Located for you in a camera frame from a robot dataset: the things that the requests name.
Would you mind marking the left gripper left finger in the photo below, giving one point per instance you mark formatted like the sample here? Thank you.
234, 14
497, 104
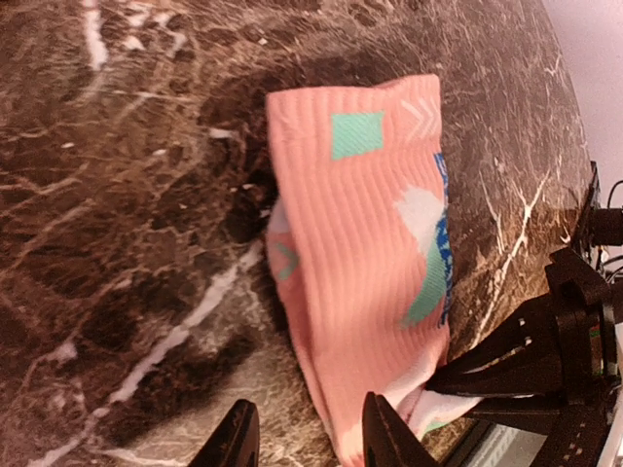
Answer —
235, 441

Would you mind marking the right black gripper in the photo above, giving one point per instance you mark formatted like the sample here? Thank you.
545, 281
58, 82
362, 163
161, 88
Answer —
534, 351

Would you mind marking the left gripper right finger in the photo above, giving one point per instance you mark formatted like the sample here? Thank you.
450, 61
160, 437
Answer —
387, 439

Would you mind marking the pink patterned sock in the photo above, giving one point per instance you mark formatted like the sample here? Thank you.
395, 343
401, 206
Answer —
359, 249

